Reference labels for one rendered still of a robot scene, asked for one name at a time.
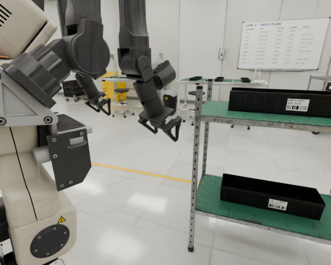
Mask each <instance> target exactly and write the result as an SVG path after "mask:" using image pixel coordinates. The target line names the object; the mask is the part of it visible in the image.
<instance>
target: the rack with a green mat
mask: <svg viewBox="0 0 331 265"><path fill-rule="evenodd" d="M212 85H213V79H208V91H207V99H206V103H205V104H204V105H203V106H202V96H203V86H197V87H196V100H195V120H194V142H193V163H192V184H191V205H190V226H189V245H188V251H189V252H193V250H194V245H193V243H194V226H195V214H198V215H203V216H207V217H211V218H215V219H220V220H225V221H229V222H233V223H238V224H241V225H245V226H250V227H254V228H259V229H263V230H267V231H272V232H276V233H281V234H284V235H288V236H292V237H297V238H301V239H306V240H310V241H315V242H319V243H323V244H328V245H331V189H330V192H329V195H326V194H322V193H320V195H321V197H322V199H323V200H324V202H325V204H326V207H325V208H324V211H323V213H322V216H321V219H320V220H315V219H310V218H304V217H299V216H295V215H289V214H286V213H281V212H276V211H271V210H266V209H261V208H255V207H251V206H246V205H241V204H237V203H232V202H227V201H222V200H220V192H221V182H222V177H220V176H215V175H208V174H206V161H207V154H208V140H209V126H210V122H213V123H225V124H236V125H247V126H259V127H270V128H281V129H292V130H303V131H315V132H322V133H331V118H322V117H308V116H294V115H280V114H266V113H252V112H244V111H230V110H228V107H229V101H215V100H211V98H212ZM202 121H205V130H204V145H203V160H202V175H201V178H200V181H199V184H198V187H197V182H198V165H199V148H200V130H201V122H202Z"/></svg>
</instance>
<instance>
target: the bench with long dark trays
mask: <svg viewBox="0 0 331 265"><path fill-rule="evenodd" d="M205 80H208V78H202V79H199V80H196V81H193V80H189V78H183V79H180V80H177V83H178V116H179V115H180V110H184V111H189V109H187V85H195V83H196V82H197V81H198V83H200V84H199V85H208V81H205ZM251 81H253V80H251ZM262 81H265V80H262ZM180 84H185V101H184V104H183V105H182V106H180ZM213 86H240V87H260V88H262V87H263V88H266V86H268V83H267V82H263V83H256V82H250V83H243V82H241V80H240V79H224V80H223V81H214V79H213ZM183 106H184V108H182V107H183Z"/></svg>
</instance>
